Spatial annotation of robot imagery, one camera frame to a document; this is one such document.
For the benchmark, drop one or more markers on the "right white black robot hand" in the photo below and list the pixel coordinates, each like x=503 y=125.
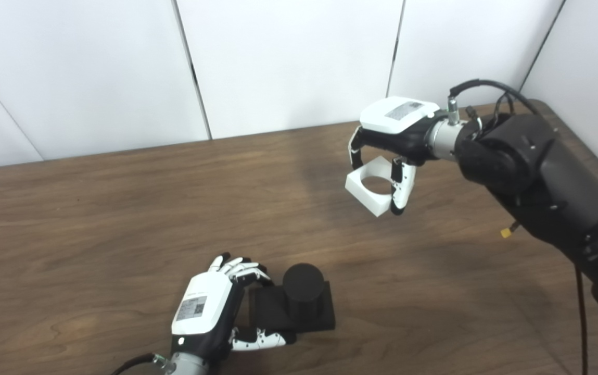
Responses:
x=392 y=117

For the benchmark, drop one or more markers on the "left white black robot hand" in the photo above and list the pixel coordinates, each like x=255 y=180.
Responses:
x=200 y=307

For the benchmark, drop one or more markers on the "white square piece with hole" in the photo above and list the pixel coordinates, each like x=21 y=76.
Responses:
x=366 y=200

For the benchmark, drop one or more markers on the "black peg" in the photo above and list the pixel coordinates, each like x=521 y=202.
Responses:
x=303 y=291

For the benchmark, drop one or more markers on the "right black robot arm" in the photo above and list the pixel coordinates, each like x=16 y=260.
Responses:
x=548 y=182

